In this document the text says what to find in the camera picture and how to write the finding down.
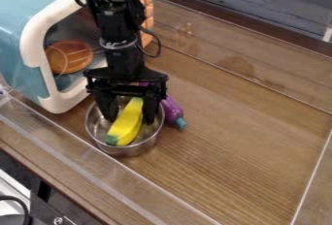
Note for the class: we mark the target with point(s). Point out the silver metal pot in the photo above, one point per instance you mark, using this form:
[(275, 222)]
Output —
[(98, 126)]

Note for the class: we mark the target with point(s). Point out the purple toy eggplant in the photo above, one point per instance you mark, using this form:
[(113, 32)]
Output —
[(174, 114)]

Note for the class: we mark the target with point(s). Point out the yellow toy banana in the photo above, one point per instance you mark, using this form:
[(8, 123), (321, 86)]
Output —
[(126, 126)]

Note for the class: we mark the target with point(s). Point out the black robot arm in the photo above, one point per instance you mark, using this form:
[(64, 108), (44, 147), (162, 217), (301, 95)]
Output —
[(125, 76)]

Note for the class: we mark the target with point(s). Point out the clear acrylic table barrier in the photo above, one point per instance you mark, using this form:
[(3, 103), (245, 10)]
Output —
[(113, 192)]

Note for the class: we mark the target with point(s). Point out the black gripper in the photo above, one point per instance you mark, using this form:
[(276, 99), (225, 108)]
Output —
[(106, 86)]

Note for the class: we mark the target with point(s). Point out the blue toy microwave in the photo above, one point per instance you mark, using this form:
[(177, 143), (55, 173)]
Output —
[(31, 25)]

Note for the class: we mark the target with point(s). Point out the orange plate in microwave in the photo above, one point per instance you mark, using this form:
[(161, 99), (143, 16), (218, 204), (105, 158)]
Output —
[(68, 56)]

